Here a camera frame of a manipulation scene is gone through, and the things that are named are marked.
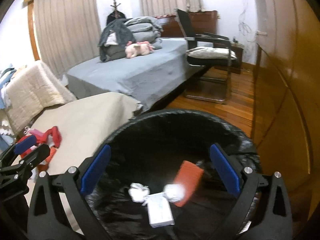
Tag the beige quilted blanket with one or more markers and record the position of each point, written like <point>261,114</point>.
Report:
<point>32,90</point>

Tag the dark grey fleece blanket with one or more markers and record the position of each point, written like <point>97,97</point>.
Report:
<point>115,33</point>

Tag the dark wooden nightstand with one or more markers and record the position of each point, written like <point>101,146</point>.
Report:
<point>236,64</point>

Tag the pink face mask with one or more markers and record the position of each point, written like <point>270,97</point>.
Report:
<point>36,133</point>

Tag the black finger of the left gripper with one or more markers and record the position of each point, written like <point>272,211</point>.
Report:
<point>21,172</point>

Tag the black lined trash bin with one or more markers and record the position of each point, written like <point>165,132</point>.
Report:
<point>150,150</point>

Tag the black cantilever chair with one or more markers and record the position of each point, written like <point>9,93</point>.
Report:
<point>213,85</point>

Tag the wooden wardrobe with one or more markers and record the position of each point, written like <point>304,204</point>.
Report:
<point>286,82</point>

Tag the orange foam net sleeve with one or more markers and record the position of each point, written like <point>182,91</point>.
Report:
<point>188,176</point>

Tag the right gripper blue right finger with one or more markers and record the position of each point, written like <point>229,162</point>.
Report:
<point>262,209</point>

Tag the folded grey bedding pile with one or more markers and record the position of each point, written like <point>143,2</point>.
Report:
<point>144,28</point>

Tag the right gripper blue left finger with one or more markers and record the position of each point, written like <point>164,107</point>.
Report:
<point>47,218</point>

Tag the blue white scalloped cloth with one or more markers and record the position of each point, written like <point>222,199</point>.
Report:
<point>5,84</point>

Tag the silver seat cushion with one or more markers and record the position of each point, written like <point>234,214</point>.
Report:
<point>211,53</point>

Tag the pink pig plush toy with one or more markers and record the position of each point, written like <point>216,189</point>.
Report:
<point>138,49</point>

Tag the left beige curtain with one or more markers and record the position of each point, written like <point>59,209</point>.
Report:
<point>67,32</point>

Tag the dark wooden headboard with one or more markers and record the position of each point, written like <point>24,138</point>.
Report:
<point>201,22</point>

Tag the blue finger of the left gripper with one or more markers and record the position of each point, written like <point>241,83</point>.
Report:
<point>17,149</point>

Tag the grey bed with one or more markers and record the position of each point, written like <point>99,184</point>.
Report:
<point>147,79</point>

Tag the wooden coat rack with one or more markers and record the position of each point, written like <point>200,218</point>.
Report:
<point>115,14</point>

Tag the white tissue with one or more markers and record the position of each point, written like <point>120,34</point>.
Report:
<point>138,192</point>
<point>174,192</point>

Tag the red cloth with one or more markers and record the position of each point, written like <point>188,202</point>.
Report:
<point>53,137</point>

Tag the white blue medicine box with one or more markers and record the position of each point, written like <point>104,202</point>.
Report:
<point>159,211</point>

